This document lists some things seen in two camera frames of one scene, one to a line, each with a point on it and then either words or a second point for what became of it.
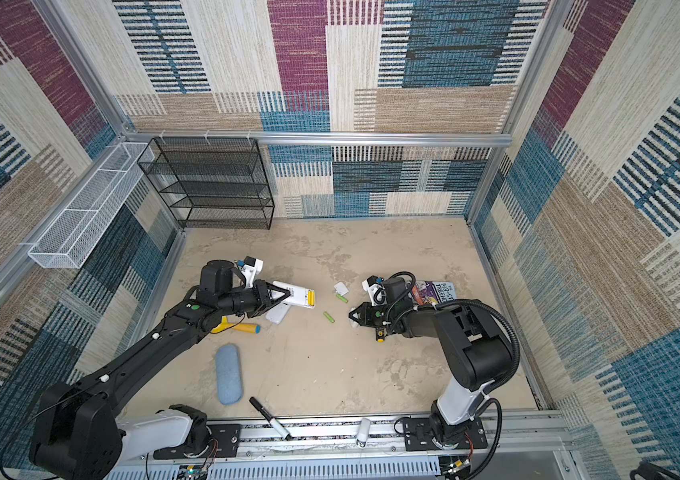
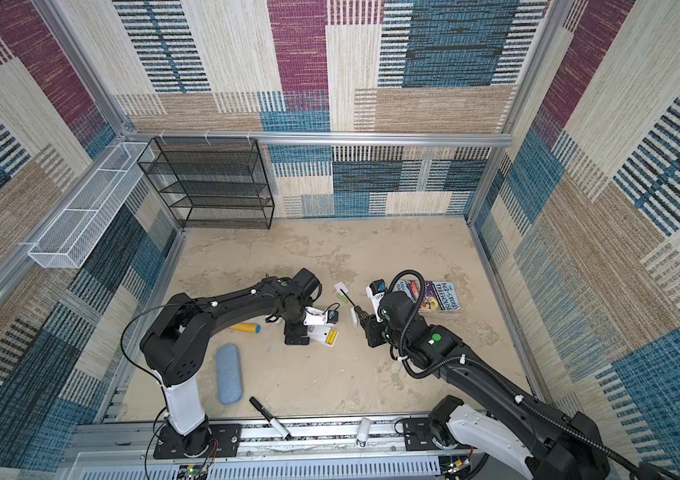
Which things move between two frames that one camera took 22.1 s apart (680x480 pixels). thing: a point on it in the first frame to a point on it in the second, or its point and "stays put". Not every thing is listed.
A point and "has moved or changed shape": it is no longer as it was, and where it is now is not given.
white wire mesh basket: (75, 233) stays put
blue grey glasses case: (229, 373) stays put
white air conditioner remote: (299, 296) has moved or changed shape
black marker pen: (272, 420) stays put
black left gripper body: (240, 302) to (295, 332)
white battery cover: (341, 288) stays put
